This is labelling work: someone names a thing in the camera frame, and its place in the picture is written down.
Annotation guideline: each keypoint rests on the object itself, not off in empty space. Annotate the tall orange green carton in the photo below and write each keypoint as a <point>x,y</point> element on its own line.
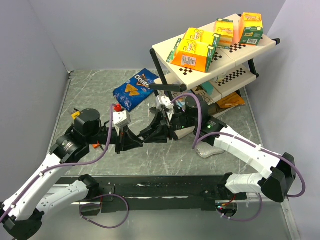
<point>250,28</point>

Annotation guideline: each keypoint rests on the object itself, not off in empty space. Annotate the orange padlock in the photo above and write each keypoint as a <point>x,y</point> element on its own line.
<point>97,145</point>

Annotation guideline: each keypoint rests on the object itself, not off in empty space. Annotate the teal box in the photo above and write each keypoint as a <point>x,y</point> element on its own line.
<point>208,87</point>

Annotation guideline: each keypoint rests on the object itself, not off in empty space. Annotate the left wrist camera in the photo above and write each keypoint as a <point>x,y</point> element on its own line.
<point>121,117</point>

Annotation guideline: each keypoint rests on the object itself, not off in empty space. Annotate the orange flat packet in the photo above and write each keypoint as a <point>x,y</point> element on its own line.
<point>232,100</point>

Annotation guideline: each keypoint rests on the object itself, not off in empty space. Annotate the front orange yellow carton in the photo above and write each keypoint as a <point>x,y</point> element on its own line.
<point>193,55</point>

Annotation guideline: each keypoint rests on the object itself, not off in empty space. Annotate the rear yellow carton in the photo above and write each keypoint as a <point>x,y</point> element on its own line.
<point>202,36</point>

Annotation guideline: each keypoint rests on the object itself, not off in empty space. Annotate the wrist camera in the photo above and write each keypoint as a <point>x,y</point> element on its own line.
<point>164,101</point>
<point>121,117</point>

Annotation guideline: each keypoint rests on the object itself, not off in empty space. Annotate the blue Doritos chip bag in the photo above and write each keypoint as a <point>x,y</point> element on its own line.
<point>135,90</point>

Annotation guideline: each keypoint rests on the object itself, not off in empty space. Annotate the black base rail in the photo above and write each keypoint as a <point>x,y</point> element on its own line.
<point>151,192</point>

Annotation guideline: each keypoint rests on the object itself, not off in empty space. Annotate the small yellow green carton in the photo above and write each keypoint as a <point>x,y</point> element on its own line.
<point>225,28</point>

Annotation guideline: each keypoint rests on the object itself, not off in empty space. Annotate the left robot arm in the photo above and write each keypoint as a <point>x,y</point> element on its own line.
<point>22,214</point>

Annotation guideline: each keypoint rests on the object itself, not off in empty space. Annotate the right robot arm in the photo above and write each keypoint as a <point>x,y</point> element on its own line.
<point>275,173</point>

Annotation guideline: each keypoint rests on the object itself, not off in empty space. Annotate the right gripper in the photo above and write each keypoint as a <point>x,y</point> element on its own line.
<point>159,136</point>

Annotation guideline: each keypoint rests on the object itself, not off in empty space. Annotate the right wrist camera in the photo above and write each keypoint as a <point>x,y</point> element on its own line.
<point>164,101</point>

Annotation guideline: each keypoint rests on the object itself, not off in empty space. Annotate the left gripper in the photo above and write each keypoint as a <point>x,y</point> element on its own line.
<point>126,141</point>

